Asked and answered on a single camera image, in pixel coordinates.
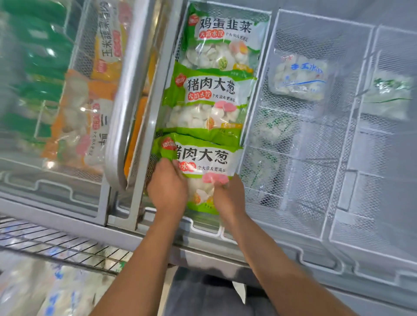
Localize person's right hand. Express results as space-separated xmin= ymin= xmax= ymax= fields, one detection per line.
xmin=213 ymin=174 xmax=247 ymax=226

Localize person's left hand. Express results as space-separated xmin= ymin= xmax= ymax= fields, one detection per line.
xmin=147 ymin=158 xmax=189 ymax=217

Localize green pork dumpling packet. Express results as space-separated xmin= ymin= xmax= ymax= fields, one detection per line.
xmin=152 ymin=132 xmax=244 ymax=215
xmin=162 ymin=62 xmax=258 ymax=147

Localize person's left forearm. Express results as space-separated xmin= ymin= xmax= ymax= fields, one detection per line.
xmin=90 ymin=210 xmax=185 ymax=316

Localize person's right forearm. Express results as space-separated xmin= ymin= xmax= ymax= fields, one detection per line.
xmin=220 ymin=212 xmax=357 ymax=316

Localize clear green-print dumpling packet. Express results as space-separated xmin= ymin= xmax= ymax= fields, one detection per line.
xmin=256 ymin=109 xmax=295 ymax=144
xmin=240 ymin=148 xmax=281 ymax=194
xmin=362 ymin=69 xmax=414 ymax=121

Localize orange dumpling packet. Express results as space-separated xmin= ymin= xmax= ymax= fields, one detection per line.
xmin=123 ymin=49 xmax=157 ymax=178
xmin=42 ymin=69 xmax=117 ymax=174

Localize grey chest freezer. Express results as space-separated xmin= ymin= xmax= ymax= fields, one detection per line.
xmin=0 ymin=0 xmax=417 ymax=316

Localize grey sliding glass freezer lid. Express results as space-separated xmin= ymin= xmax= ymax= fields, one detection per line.
xmin=0 ymin=0 xmax=184 ymax=225

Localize person's grey trousers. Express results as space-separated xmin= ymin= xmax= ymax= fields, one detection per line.
xmin=164 ymin=266 xmax=278 ymax=316

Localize clear blue-print dumpling packet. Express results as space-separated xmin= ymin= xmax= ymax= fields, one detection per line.
xmin=268 ymin=52 xmax=329 ymax=102

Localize green egg dumpling packet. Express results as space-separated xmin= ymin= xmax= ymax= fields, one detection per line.
xmin=180 ymin=3 xmax=271 ymax=78

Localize yellow corn dumpling packet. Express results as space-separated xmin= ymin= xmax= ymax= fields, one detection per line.
xmin=91 ymin=0 xmax=132 ymax=82

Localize white blue frozen food bags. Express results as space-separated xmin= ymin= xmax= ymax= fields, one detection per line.
xmin=0 ymin=252 xmax=115 ymax=316

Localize stack of dark green packets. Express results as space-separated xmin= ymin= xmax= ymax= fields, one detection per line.
xmin=0 ymin=0 xmax=76 ymax=145

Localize metal wire shopping cart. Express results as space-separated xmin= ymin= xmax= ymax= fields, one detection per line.
xmin=0 ymin=213 xmax=135 ymax=278

